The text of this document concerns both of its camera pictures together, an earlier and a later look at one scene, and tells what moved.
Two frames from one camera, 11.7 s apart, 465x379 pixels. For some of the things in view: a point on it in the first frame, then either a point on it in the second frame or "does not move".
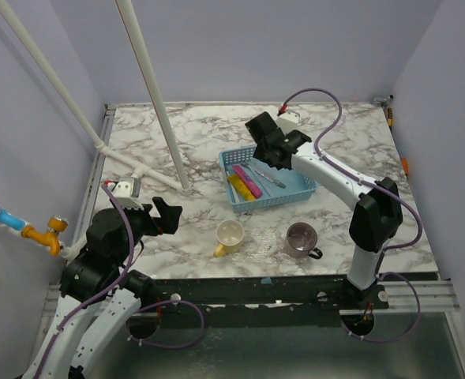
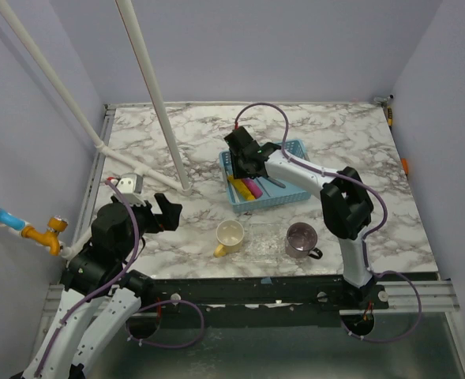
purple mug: [301, 238] does not move
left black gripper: [170, 214] does not move
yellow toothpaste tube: [245, 192] does not move
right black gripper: [258, 154] to [238, 172]
